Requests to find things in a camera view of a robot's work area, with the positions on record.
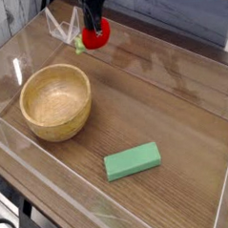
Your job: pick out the wooden bowl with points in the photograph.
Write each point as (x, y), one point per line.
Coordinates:
(56, 102)

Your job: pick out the green rectangular block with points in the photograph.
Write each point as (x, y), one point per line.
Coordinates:
(134, 160)

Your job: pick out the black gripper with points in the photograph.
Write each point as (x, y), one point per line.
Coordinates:
(93, 19)

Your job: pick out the black metal table frame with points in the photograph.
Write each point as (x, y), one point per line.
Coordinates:
(30, 217)

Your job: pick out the red plush strawberry toy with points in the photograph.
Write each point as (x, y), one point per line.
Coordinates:
(92, 40)

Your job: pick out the clear acrylic tray enclosure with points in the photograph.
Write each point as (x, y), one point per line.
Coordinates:
(143, 90)

